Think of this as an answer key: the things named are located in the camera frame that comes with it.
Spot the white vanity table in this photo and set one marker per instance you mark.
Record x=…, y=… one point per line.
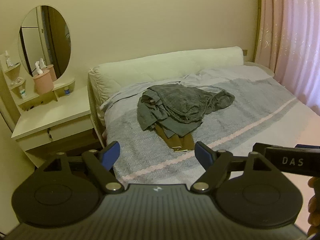
x=55, y=115

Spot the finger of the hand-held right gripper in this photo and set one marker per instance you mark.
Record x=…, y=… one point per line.
x=258, y=147

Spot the drawer key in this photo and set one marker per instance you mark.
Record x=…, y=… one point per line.
x=50, y=134

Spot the grey striped bedspread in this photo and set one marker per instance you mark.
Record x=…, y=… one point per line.
x=225, y=120

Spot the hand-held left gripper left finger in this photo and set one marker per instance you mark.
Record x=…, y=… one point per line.
x=110, y=155

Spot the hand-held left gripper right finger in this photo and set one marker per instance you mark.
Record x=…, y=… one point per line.
x=203, y=155

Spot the pink curtain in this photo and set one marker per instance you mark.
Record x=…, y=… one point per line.
x=292, y=37

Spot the person's right hand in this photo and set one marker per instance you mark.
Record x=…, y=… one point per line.
x=315, y=212

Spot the grey elastic waist shorts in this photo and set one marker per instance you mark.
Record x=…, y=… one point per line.
x=190, y=100

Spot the white green label bottle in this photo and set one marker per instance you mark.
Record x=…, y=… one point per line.
x=23, y=93

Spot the oval mirror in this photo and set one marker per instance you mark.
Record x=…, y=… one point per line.
x=37, y=40

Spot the grey shirt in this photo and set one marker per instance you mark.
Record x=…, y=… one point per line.
x=150, y=115

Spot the pink tissue holder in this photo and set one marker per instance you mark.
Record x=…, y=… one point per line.
x=43, y=82

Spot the white padded headboard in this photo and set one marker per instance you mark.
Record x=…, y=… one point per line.
x=150, y=67

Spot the brown pants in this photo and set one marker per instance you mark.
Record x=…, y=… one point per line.
x=181, y=141

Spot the small blue cap bottle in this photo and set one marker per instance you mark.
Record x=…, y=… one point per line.
x=66, y=91

